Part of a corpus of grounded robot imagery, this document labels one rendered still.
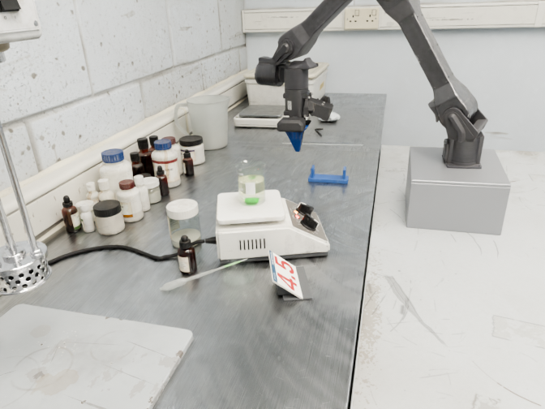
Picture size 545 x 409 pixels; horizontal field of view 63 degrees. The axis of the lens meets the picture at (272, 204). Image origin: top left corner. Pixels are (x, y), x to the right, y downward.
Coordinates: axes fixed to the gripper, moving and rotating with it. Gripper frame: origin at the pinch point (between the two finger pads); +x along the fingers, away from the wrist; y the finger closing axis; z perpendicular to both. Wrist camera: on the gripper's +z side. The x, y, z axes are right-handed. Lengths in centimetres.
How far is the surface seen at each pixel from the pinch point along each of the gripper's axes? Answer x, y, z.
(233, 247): 7.6, -42.0, -4.0
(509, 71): 1, 111, 73
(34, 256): -6, -70, -17
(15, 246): -7, -70, -20
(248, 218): 2.5, -40.5, -1.3
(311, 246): 8.6, -37.6, 9.0
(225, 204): 2.3, -35.9, -6.9
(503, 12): -23, 106, 66
